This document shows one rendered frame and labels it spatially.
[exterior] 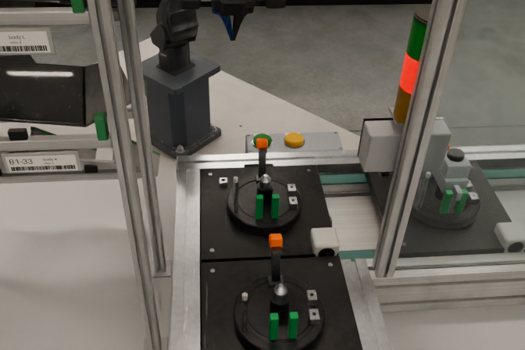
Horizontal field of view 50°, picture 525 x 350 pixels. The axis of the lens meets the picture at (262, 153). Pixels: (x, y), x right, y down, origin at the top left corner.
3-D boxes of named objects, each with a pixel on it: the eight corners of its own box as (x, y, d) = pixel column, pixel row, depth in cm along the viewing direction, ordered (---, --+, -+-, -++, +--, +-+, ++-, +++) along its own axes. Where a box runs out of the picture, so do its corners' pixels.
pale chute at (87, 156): (91, 170, 111) (94, 148, 112) (158, 176, 110) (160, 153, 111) (26, 156, 83) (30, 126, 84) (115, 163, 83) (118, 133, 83)
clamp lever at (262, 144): (256, 175, 110) (256, 137, 108) (266, 175, 110) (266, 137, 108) (258, 181, 107) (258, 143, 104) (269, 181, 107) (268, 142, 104)
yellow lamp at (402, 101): (389, 106, 83) (394, 77, 79) (422, 105, 83) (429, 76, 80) (398, 126, 79) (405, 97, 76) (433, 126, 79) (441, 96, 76)
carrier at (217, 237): (200, 176, 117) (198, 126, 109) (316, 171, 119) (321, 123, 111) (201, 268, 98) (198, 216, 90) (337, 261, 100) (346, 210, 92)
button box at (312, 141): (244, 154, 130) (245, 133, 126) (335, 151, 132) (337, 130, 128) (247, 174, 125) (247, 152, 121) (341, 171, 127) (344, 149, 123)
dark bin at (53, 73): (71, 90, 97) (70, 46, 95) (147, 95, 96) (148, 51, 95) (-18, 119, 70) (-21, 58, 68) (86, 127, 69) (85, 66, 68)
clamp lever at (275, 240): (269, 276, 91) (268, 233, 89) (281, 276, 91) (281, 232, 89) (271, 287, 88) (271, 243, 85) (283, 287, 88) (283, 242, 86)
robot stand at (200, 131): (182, 112, 149) (176, 44, 137) (223, 134, 142) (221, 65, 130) (139, 137, 141) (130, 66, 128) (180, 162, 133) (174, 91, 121)
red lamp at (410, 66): (394, 76, 79) (401, 45, 76) (430, 76, 80) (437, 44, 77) (405, 97, 76) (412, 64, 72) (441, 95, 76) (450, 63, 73)
